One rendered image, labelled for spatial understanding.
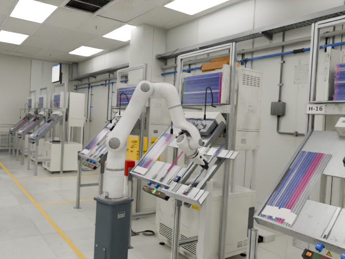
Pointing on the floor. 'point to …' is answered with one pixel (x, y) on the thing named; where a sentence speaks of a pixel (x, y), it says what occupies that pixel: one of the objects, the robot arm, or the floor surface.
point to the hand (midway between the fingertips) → (205, 166)
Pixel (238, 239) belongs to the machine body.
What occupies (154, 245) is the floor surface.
